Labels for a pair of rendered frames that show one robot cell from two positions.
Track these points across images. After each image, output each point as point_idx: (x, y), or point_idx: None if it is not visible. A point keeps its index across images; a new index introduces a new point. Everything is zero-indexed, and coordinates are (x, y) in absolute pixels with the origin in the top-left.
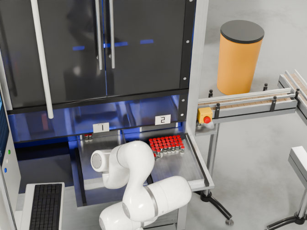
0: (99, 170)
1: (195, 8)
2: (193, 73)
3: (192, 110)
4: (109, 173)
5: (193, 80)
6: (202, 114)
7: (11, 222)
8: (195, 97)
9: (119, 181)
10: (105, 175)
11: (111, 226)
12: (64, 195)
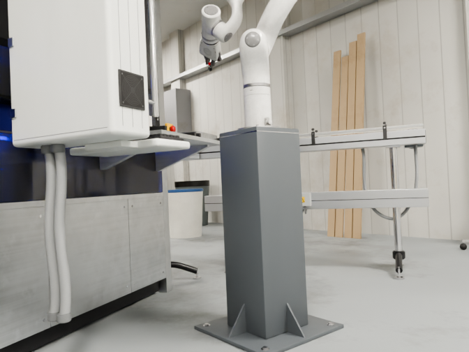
0: (218, 14)
1: (155, 16)
2: (159, 77)
3: (162, 116)
4: (234, 3)
5: (160, 83)
6: (168, 123)
7: (156, 71)
8: (162, 103)
9: (241, 13)
10: (220, 23)
11: (262, 32)
12: (79, 214)
